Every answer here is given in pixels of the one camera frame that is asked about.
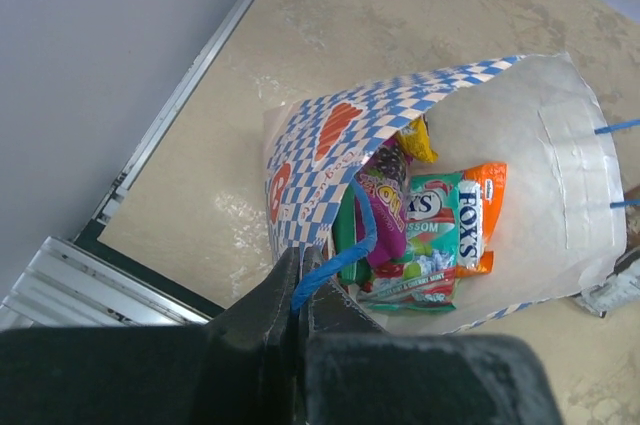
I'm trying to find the teal Fox's candy bag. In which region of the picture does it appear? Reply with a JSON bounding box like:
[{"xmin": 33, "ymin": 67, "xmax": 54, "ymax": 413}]
[{"xmin": 357, "ymin": 171, "xmax": 463, "ymax": 312}]

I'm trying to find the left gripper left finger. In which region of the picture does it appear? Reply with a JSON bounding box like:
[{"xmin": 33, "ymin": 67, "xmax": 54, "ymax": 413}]
[{"xmin": 1, "ymin": 248, "xmax": 300, "ymax": 424}]

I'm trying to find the blue checkered paper bag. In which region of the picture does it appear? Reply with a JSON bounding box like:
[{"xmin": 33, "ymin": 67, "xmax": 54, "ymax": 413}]
[{"xmin": 264, "ymin": 54, "xmax": 627, "ymax": 335}]

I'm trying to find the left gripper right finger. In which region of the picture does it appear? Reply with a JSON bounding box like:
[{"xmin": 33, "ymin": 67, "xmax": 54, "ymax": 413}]
[{"xmin": 299, "ymin": 244, "xmax": 564, "ymax": 425}]

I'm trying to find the purple candy bag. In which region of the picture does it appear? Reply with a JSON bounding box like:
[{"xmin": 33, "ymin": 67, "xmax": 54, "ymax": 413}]
[{"xmin": 356, "ymin": 137, "xmax": 409, "ymax": 269}]

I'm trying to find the green Real crisps bag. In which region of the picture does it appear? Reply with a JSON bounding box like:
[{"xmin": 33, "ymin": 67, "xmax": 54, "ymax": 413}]
[{"xmin": 332, "ymin": 185, "xmax": 370, "ymax": 287}]

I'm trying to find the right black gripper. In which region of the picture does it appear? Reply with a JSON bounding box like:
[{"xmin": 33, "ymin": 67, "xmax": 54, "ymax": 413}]
[{"xmin": 574, "ymin": 184, "xmax": 640, "ymax": 319}]

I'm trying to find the yellow M&M's bag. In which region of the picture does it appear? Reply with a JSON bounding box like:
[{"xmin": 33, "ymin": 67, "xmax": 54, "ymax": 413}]
[{"xmin": 395, "ymin": 116, "xmax": 438, "ymax": 163}]

